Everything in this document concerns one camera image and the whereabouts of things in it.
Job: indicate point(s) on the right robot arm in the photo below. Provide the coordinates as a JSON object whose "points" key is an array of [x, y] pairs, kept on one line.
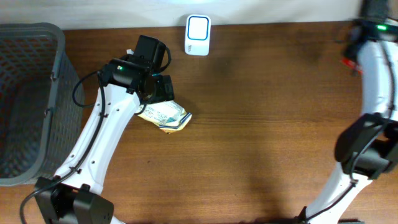
{"points": [[367, 148]]}

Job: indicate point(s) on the grey plastic mesh basket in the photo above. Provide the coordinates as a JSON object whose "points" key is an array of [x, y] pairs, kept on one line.
{"points": [[40, 123]]}

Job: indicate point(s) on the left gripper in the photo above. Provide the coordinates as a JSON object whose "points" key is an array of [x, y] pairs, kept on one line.
{"points": [[165, 88]]}

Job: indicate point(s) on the red snack bag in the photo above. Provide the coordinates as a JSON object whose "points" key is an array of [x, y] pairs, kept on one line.
{"points": [[356, 68]]}

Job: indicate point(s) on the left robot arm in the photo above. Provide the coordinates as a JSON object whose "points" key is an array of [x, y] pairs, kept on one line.
{"points": [[126, 86]]}

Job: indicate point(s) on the cream and blue snack bag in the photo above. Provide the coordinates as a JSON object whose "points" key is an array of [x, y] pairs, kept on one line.
{"points": [[169, 116]]}

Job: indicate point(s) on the white barcode scanner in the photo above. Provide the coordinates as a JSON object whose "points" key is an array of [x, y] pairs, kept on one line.
{"points": [[197, 35]]}

